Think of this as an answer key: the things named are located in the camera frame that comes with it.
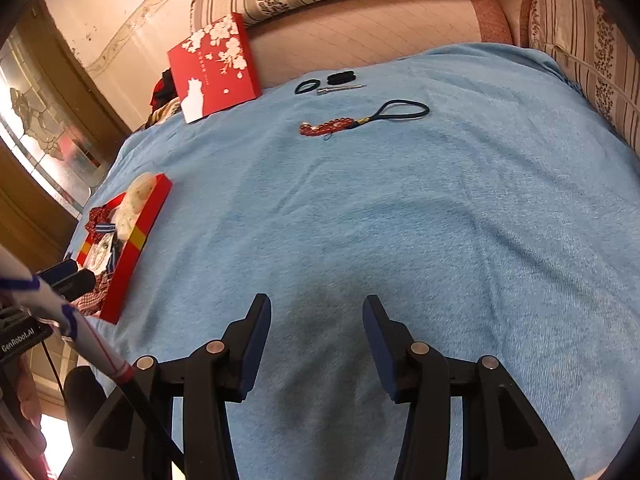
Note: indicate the navy striped bow hair clip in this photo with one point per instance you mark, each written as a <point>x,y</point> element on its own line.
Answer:
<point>114,255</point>

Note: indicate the red plaid bow scrunchie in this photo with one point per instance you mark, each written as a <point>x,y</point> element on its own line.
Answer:
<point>92,296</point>

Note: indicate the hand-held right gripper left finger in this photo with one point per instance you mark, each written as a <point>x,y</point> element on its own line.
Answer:
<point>252,345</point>

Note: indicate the black and red clothes pile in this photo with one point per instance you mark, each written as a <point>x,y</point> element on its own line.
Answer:
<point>162,90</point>

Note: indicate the red shallow gift box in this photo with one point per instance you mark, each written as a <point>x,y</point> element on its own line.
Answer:
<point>132,255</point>

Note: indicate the red floral box lid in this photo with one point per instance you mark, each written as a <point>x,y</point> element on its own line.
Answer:
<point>215,70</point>

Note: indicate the stained glass door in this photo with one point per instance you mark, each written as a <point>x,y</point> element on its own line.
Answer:
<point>45,130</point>

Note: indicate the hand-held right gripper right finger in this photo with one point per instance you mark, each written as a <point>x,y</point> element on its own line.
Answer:
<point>380,340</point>

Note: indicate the beige sofa seat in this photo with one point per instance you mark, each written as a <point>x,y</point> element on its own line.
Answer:
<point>375,35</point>

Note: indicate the black hair clip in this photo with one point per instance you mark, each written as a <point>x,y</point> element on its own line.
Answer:
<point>341,78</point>

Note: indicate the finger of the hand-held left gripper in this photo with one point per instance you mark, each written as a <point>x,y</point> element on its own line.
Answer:
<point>77,282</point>
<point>57,271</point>

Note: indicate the blue towel blanket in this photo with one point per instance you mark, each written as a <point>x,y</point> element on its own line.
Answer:
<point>375,210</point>

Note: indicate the white dotted satin scrunchie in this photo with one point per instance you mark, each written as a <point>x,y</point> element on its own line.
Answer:
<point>97,253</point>

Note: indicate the cream organza scrunchie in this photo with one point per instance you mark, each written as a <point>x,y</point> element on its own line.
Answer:
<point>135,200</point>

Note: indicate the striped floral armchair cushion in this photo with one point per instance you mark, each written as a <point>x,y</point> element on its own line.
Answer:
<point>585,45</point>

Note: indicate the dark red beaded scrunchie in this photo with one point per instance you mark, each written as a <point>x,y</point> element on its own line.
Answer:
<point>97,217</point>

